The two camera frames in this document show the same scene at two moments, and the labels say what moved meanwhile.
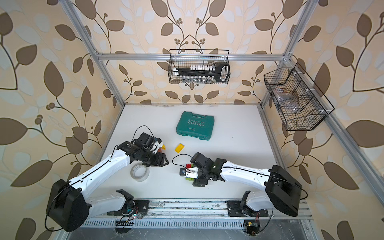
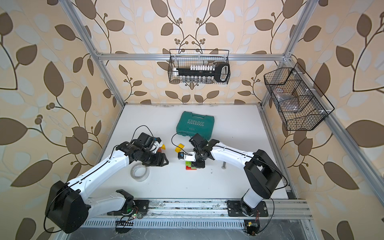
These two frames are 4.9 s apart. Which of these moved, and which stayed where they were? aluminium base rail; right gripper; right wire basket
Moved: right gripper
Stayed: right wire basket; aluminium base rail
